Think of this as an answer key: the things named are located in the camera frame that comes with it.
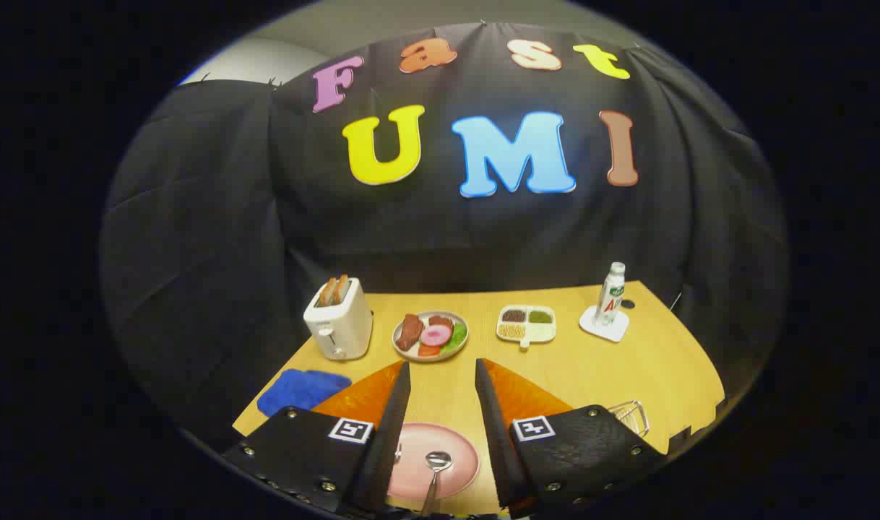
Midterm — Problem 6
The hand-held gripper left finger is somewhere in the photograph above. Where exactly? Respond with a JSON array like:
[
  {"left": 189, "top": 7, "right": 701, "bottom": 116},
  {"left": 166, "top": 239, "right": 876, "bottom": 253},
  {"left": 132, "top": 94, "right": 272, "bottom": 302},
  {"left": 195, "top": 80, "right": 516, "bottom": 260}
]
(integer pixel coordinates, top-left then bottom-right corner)
[{"left": 222, "top": 360, "right": 412, "bottom": 515}]

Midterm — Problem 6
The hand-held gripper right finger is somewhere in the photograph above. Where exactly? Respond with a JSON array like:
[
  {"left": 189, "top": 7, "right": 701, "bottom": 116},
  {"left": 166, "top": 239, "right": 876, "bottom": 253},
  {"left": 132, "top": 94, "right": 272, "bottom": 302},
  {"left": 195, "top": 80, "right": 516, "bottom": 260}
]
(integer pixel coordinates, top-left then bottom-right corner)
[{"left": 474, "top": 357, "right": 666, "bottom": 518}]

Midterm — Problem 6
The wooden-handled metal spoon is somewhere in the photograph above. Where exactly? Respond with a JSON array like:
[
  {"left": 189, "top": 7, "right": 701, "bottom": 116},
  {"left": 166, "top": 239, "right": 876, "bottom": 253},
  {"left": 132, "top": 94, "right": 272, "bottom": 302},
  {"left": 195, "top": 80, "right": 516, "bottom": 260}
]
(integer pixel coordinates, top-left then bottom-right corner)
[{"left": 420, "top": 451, "right": 453, "bottom": 516}]

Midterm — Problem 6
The pink plate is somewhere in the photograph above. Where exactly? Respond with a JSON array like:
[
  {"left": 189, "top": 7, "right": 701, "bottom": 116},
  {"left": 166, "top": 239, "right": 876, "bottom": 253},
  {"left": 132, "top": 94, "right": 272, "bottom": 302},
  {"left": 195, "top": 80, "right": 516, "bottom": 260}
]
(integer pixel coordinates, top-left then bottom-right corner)
[{"left": 387, "top": 422, "right": 480, "bottom": 503}]

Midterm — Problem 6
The grey food plate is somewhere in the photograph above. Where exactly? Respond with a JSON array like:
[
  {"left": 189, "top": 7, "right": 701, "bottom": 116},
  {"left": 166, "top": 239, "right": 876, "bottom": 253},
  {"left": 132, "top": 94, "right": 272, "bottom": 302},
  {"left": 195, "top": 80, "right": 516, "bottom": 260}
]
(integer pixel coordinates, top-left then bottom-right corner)
[{"left": 392, "top": 311, "right": 470, "bottom": 363}]

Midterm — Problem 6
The large brown meat piece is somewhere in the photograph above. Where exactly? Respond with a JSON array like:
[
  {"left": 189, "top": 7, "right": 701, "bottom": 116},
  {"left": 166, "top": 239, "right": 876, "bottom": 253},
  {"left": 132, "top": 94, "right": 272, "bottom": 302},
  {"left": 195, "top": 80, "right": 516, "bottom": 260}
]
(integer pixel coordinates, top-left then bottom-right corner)
[{"left": 396, "top": 313, "right": 426, "bottom": 352}]

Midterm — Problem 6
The blue cloth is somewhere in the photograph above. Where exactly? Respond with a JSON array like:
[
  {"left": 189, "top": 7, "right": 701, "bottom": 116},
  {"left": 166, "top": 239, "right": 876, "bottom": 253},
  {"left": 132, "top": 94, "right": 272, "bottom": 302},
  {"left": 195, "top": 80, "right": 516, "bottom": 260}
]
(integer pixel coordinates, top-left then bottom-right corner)
[{"left": 256, "top": 369, "right": 353, "bottom": 418}]

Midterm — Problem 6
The white divided bean dish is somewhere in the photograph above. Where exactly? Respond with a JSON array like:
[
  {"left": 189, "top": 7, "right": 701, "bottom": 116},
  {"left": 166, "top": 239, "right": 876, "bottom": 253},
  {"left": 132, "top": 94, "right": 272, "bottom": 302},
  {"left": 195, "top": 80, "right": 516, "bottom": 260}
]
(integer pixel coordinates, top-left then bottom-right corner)
[{"left": 496, "top": 304, "right": 557, "bottom": 350}]

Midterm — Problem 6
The white toaster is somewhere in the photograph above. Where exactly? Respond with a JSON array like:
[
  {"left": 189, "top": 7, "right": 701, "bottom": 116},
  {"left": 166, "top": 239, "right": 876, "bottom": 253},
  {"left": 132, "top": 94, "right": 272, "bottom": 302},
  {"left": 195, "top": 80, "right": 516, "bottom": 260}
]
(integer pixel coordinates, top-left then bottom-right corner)
[{"left": 303, "top": 278, "right": 374, "bottom": 361}]

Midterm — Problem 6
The white square coaster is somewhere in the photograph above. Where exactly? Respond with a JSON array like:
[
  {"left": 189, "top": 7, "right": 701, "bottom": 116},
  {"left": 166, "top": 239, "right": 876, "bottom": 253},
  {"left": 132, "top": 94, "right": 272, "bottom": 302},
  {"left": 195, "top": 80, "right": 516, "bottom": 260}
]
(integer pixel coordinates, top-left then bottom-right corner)
[{"left": 579, "top": 306, "right": 630, "bottom": 343}]

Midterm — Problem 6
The white drink bottle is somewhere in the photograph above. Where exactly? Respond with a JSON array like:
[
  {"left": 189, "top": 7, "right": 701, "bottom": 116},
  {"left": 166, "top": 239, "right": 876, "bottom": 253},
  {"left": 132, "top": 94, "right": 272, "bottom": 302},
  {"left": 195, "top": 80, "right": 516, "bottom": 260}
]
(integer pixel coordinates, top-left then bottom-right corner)
[{"left": 593, "top": 261, "right": 626, "bottom": 327}]

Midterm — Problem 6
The black backdrop cloth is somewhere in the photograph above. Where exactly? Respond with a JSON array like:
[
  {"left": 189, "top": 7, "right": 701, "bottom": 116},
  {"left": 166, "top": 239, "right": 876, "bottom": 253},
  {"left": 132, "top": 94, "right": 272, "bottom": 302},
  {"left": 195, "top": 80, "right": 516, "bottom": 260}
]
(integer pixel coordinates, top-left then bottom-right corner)
[{"left": 99, "top": 22, "right": 789, "bottom": 456}]

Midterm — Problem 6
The metal wire basket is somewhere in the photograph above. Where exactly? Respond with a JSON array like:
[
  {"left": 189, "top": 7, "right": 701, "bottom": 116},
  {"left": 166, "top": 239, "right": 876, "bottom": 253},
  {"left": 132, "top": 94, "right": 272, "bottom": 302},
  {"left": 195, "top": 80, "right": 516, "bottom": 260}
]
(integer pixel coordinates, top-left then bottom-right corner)
[{"left": 608, "top": 400, "right": 650, "bottom": 438}]

